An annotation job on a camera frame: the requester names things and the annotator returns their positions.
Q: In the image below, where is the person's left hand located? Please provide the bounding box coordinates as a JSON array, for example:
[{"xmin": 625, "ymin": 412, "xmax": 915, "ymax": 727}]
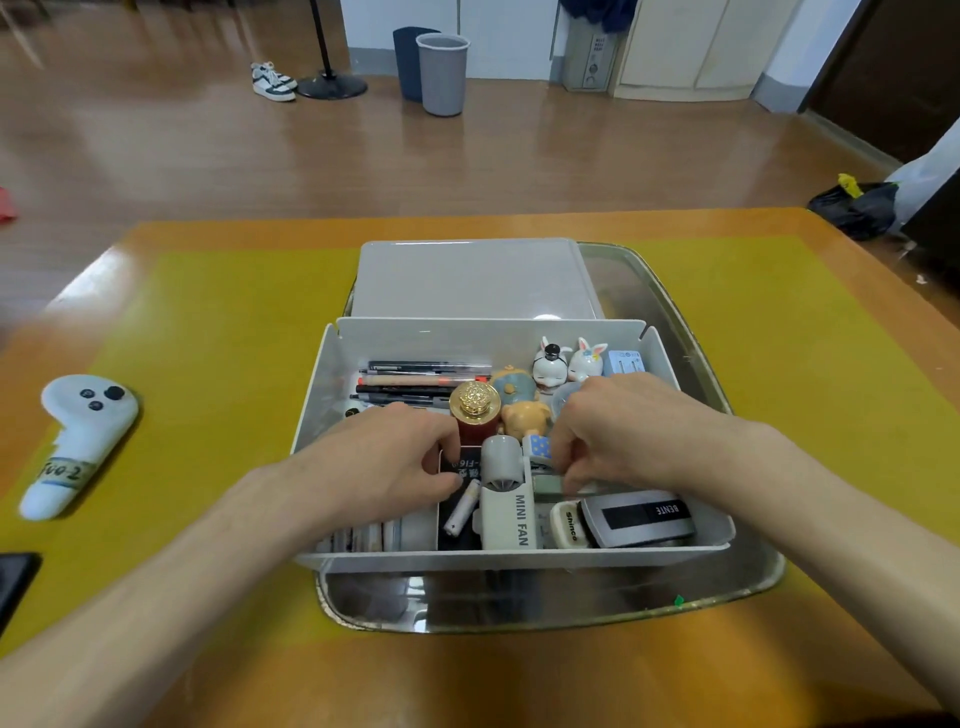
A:
[{"xmin": 288, "ymin": 402, "xmax": 465, "ymax": 530}]

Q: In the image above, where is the person's right hand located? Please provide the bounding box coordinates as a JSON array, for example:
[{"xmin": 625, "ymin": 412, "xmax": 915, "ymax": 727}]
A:
[{"xmin": 549, "ymin": 373, "xmax": 766, "ymax": 500}]

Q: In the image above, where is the pile of small batteries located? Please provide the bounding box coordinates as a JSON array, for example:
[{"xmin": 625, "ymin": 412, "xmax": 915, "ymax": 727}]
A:
[{"xmin": 314, "ymin": 478, "xmax": 483, "ymax": 555}]

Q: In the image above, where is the black WiFi device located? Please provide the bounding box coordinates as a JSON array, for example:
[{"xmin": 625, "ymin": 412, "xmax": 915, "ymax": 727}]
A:
[{"xmin": 437, "ymin": 443, "xmax": 485, "ymax": 553}]

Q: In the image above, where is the red marker pen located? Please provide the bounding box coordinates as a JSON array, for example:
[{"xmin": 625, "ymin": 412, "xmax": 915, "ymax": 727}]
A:
[{"xmin": 358, "ymin": 373, "xmax": 490, "ymax": 388}]

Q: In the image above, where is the clear round clip container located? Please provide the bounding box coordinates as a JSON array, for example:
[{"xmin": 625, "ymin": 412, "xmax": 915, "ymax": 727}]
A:
[{"xmin": 551, "ymin": 378, "xmax": 586, "ymax": 418}]

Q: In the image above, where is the white bunny figurine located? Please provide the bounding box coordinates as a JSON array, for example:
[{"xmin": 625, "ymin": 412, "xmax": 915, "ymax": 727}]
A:
[{"xmin": 566, "ymin": 337, "xmax": 610, "ymax": 384}]

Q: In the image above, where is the bundle of black pens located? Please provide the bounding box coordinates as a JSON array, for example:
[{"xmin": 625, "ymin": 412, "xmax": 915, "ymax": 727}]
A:
[{"xmin": 348, "ymin": 361, "xmax": 496, "ymax": 410}]

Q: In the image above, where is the red cylindrical can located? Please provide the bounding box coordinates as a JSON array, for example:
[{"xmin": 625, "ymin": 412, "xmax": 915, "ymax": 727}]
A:
[{"xmin": 448, "ymin": 380, "xmax": 504, "ymax": 449}]

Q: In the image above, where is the white figurine black hat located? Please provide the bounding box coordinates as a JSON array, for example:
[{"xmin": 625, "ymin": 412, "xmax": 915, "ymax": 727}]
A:
[{"xmin": 530, "ymin": 337, "xmax": 575, "ymax": 391}]

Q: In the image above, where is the white remote control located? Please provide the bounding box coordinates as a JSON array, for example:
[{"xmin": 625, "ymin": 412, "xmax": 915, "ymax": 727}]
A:
[{"xmin": 548, "ymin": 498, "xmax": 601, "ymax": 550}]

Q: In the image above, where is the white camera device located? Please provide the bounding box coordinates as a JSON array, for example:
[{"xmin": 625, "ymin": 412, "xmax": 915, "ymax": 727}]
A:
[{"xmin": 478, "ymin": 472, "xmax": 538, "ymax": 551}]

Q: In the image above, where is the white storage box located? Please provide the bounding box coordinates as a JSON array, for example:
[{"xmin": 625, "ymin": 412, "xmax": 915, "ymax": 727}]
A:
[{"xmin": 290, "ymin": 317, "xmax": 736, "ymax": 575}]

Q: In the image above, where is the white box lid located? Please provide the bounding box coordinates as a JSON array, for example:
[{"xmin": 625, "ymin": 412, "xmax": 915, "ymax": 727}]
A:
[{"xmin": 350, "ymin": 238, "xmax": 605, "ymax": 322}]

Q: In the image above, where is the person's left forearm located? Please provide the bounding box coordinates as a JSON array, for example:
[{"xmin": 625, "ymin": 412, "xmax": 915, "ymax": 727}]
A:
[{"xmin": 0, "ymin": 461, "xmax": 331, "ymax": 728}]

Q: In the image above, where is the person's right forearm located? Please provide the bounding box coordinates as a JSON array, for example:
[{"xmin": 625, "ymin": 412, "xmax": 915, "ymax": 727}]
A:
[{"xmin": 719, "ymin": 423, "xmax": 960, "ymax": 706}]

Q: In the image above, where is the stainless steel tray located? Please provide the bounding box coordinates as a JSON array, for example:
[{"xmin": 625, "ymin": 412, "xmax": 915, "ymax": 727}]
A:
[{"xmin": 314, "ymin": 241, "xmax": 787, "ymax": 635}]

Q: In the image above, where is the yellow table mat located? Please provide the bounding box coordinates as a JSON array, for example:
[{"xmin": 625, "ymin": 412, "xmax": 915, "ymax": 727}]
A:
[{"xmin": 0, "ymin": 236, "xmax": 960, "ymax": 654}]

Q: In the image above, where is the white handheld controller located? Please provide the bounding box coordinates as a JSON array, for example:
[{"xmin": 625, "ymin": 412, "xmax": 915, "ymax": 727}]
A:
[{"xmin": 18, "ymin": 374, "xmax": 142, "ymax": 523}]

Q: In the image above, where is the black garbage bag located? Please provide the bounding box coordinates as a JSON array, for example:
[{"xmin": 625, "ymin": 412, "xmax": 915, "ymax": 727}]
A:
[{"xmin": 807, "ymin": 173, "xmax": 901, "ymax": 241}]

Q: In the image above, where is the black low cabinet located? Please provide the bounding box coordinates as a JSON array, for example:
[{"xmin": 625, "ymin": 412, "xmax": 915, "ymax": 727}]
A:
[{"xmin": 899, "ymin": 172, "xmax": 960, "ymax": 275}]

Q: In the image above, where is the gray metal safe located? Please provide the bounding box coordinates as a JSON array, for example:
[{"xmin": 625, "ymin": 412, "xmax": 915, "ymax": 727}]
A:
[{"xmin": 560, "ymin": 18, "xmax": 624, "ymax": 94}]

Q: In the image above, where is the black smartphone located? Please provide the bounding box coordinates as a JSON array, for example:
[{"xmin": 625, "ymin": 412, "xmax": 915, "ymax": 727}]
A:
[{"xmin": 0, "ymin": 552, "xmax": 43, "ymax": 639}]

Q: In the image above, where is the black coat stand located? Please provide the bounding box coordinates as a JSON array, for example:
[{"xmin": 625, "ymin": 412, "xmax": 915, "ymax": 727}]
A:
[{"xmin": 297, "ymin": 0, "xmax": 370, "ymax": 102}]

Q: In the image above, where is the cream two-door cabinet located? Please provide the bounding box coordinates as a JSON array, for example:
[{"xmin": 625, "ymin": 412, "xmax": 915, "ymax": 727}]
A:
[{"xmin": 608, "ymin": 0, "xmax": 804, "ymax": 103}]

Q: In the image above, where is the gray trash bin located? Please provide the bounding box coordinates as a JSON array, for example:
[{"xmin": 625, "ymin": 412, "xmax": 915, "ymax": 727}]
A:
[{"xmin": 416, "ymin": 32, "xmax": 472, "ymax": 118}]

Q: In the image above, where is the dark blue trash bin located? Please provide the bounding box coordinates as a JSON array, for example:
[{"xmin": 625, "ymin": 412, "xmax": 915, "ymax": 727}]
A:
[{"xmin": 392, "ymin": 26, "xmax": 442, "ymax": 103}]

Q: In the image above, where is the white built-in wardrobe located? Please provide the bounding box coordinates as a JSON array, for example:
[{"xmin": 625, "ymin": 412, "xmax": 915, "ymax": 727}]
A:
[{"xmin": 339, "ymin": 0, "xmax": 571, "ymax": 82}]

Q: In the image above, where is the navy folded umbrella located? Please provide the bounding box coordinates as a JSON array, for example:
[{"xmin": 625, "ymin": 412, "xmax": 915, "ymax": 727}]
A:
[{"xmin": 558, "ymin": 0, "xmax": 639, "ymax": 35}]

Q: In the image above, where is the dark brown door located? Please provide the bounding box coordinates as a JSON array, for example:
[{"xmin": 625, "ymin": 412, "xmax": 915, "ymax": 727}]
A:
[{"xmin": 802, "ymin": 0, "xmax": 960, "ymax": 166}]

